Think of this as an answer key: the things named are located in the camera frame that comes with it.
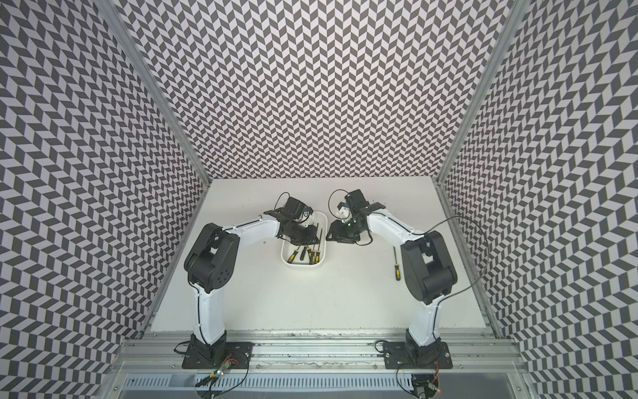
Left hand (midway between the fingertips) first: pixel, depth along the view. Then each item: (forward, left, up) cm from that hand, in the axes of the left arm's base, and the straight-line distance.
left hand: (318, 243), depth 95 cm
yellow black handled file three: (-3, +6, -1) cm, 7 cm away
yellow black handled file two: (-5, +3, -1) cm, 6 cm away
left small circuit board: (-41, +26, +1) cm, 49 cm away
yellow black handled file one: (-6, 0, -1) cm, 6 cm away
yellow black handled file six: (-9, -29, -2) cm, 31 cm away
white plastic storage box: (+10, -1, +1) cm, 10 cm away
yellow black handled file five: (-5, +9, -1) cm, 11 cm away
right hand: (-2, -6, +5) cm, 8 cm away
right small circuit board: (-44, -34, -3) cm, 55 cm away
